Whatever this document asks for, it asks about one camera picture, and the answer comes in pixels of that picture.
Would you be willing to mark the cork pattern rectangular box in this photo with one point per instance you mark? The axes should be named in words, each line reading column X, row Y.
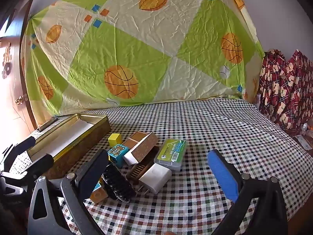
column 144, row 146

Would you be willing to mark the yellow cube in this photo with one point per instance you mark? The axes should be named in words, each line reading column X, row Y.
column 114, row 139

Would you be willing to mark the basketball print quilt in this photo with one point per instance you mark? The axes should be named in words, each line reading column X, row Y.
column 122, row 41

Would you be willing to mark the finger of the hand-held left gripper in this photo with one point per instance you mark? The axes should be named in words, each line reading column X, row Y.
column 24, row 143
column 41, row 162

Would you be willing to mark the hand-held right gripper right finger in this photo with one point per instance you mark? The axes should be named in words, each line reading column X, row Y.
column 223, row 176

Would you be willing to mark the blue bear print cube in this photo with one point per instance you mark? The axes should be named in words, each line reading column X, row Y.
column 118, row 155

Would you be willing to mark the brown and gold tin box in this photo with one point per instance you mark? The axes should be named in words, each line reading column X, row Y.
column 85, row 142

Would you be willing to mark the white charger plug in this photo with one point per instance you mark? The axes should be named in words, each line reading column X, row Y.
column 155, row 177

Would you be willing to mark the white plastic object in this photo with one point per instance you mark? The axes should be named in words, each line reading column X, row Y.
column 303, row 142

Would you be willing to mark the checkered bedsheet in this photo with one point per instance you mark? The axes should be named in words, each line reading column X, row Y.
column 207, row 127

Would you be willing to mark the orange wooden cube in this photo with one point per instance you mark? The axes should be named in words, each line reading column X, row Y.
column 99, row 194

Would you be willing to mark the green label floss pick box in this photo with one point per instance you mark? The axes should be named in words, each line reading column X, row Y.
column 171, row 155

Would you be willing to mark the grey metal bar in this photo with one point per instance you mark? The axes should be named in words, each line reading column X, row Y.
column 48, row 124

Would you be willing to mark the red plaid bear blanket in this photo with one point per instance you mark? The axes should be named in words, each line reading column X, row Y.
column 281, row 90

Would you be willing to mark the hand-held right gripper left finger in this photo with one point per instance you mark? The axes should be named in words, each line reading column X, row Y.
column 93, row 176

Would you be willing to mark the brown wooden door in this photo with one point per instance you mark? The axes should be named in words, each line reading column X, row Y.
column 14, row 83

